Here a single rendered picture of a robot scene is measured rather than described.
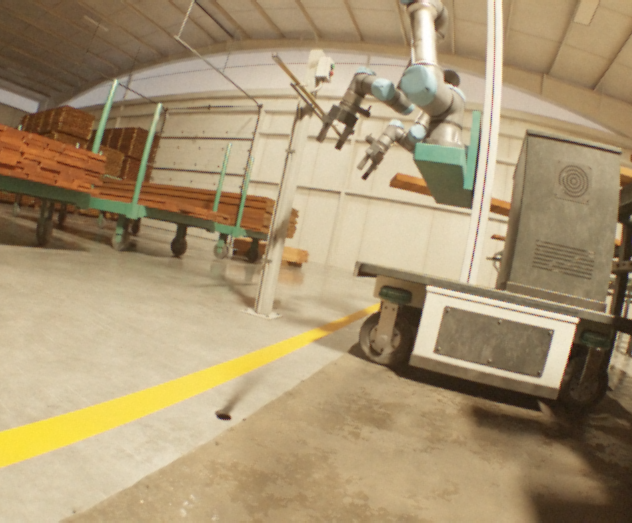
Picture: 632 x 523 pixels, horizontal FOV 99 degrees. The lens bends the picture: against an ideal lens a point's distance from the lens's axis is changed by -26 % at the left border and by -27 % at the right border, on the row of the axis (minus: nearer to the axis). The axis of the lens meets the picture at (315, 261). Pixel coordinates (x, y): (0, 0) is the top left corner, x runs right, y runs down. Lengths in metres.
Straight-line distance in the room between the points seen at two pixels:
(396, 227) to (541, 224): 8.88
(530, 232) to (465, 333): 0.36
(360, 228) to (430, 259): 2.11
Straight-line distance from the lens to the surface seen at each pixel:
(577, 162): 1.24
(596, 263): 1.20
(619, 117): 12.07
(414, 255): 9.81
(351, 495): 0.55
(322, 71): 1.79
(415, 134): 1.67
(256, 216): 4.23
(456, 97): 1.25
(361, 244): 10.08
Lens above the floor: 0.34
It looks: 2 degrees down
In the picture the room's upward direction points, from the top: 11 degrees clockwise
